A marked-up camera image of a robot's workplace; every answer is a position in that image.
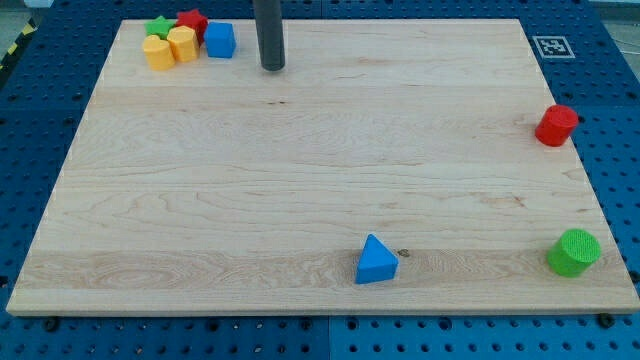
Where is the light wooden board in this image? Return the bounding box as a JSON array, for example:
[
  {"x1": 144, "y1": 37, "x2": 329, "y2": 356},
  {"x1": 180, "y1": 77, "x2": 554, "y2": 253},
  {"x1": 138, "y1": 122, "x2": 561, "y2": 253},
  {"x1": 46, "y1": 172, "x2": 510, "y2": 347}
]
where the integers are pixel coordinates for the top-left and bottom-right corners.
[{"x1": 7, "y1": 19, "x2": 639, "y2": 317}]

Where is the blue triangle block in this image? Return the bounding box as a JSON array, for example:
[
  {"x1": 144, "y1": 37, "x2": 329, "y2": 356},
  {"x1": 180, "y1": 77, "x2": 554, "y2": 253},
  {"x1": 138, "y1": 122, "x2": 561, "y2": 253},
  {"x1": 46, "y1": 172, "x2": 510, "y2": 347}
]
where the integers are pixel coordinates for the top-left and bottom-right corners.
[{"x1": 355, "y1": 234, "x2": 399, "y2": 284}]

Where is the blue cube block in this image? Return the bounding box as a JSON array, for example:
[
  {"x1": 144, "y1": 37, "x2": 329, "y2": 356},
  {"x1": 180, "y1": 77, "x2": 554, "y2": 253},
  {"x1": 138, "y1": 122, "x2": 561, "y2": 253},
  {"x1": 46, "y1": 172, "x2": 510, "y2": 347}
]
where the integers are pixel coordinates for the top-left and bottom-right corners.
[{"x1": 204, "y1": 22, "x2": 236, "y2": 59}]

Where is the yellow hexagon block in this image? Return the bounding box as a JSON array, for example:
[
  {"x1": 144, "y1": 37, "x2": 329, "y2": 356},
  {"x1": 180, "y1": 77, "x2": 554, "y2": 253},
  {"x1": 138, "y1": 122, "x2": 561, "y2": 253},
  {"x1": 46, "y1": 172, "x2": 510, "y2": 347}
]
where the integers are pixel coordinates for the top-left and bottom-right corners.
[{"x1": 167, "y1": 26, "x2": 200, "y2": 62}]

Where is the red star block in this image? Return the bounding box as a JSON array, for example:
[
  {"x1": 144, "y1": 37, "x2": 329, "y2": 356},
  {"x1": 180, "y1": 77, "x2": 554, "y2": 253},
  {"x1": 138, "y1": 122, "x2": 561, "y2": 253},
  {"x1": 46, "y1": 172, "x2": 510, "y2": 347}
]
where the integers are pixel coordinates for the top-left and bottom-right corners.
[{"x1": 176, "y1": 9, "x2": 209, "y2": 45}]

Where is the yellow heart block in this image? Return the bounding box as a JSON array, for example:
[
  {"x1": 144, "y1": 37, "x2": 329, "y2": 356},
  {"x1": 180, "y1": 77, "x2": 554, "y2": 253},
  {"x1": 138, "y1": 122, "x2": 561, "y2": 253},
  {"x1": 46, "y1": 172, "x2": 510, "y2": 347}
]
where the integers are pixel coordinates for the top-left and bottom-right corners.
[{"x1": 142, "y1": 35, "x2": 175, "y2": 71}]

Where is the green star block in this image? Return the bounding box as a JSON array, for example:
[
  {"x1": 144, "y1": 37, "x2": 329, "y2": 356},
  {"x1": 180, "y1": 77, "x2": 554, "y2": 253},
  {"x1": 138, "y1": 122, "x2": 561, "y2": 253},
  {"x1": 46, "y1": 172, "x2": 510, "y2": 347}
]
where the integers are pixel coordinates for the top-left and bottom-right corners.
[{"x1": 144, "y1": 15, "x2": 176, "y2": 40}]

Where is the red cylinder block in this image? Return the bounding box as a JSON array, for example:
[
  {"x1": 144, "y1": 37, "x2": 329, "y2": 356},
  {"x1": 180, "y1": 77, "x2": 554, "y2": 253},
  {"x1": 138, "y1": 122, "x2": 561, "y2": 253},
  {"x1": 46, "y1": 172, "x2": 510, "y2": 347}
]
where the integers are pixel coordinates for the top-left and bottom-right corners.
[{"x1": 534, "y1": 104, "x2": 579, "y2": 147}]

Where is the green cylinder block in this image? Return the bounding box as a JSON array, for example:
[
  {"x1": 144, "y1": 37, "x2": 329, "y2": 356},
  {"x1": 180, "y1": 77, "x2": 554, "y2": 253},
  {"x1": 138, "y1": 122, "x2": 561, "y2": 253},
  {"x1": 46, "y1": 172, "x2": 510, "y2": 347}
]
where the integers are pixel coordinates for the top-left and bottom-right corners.
[{"x1": 546, "y1": 228, "x2": 601, "y2": 278}]

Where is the white fiducial marker tag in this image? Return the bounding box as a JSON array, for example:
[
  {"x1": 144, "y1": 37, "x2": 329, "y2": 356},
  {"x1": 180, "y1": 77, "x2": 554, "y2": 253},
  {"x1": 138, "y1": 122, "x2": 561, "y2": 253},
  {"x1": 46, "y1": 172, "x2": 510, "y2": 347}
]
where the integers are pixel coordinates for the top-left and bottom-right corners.
[{"x1": 532, "y1": 35, "x2": 575, "y2": 59}]

